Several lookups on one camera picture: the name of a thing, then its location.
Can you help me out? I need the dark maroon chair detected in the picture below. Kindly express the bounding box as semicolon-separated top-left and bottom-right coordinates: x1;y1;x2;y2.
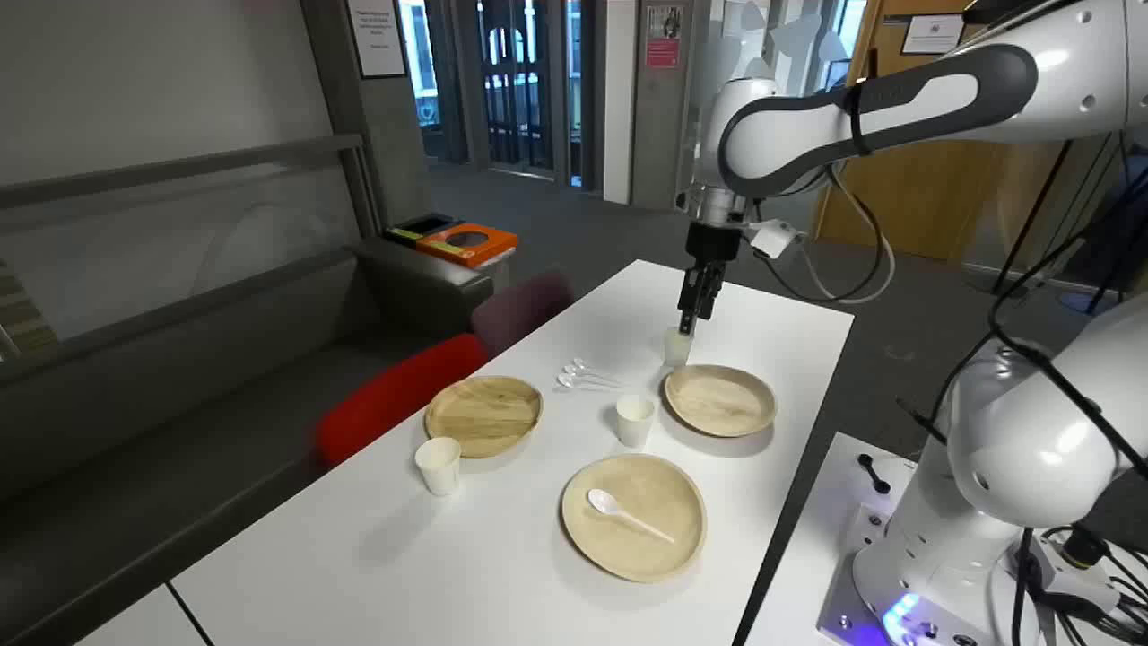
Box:
471;273;574;353

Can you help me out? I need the white paper cup front left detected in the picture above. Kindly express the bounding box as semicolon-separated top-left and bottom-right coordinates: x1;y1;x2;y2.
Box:
416;437;458;494

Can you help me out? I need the left wooden plate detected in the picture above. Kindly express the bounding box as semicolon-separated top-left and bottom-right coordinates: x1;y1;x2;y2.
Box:
425;378;541;460

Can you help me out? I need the right wooden plate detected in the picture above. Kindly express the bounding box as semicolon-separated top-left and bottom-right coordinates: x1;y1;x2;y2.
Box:
660;368;775;437

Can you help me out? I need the white wall notice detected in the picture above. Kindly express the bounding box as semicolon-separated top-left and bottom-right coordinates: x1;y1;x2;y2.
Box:
348;0;407;79

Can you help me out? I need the white paper cup far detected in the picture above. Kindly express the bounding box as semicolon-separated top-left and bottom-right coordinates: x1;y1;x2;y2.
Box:
663;331;693;368

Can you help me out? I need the red chair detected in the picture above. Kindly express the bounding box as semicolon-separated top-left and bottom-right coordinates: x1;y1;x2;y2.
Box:
315;333;487;470

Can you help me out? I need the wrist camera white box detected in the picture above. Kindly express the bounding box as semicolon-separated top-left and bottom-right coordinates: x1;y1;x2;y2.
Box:
749;222;792;258

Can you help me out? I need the middle wooden plate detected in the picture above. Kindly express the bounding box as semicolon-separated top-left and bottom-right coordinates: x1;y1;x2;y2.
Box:
561;454;707;585

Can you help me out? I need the wooden plate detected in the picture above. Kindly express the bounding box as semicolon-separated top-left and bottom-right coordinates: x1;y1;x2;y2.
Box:
660;368;775;437
425;378;541;460
561;454;707;585

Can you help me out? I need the white paper cup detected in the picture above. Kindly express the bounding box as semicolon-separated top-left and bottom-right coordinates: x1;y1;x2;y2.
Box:
416;437;458;494
663;331;693;368
615;394;652;448

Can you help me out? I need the white paper cup centre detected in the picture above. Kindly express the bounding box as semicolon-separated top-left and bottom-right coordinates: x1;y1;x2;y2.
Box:
615;394;652;448

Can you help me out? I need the black cables bundle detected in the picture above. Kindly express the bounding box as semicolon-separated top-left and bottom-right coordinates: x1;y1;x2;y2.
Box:
1008;523;1148;646

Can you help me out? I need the white spoon on middle plate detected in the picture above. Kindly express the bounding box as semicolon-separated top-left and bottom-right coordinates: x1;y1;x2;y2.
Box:
584;490;677;547

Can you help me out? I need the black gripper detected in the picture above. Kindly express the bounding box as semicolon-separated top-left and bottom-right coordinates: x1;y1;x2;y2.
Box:
677;222;744;333

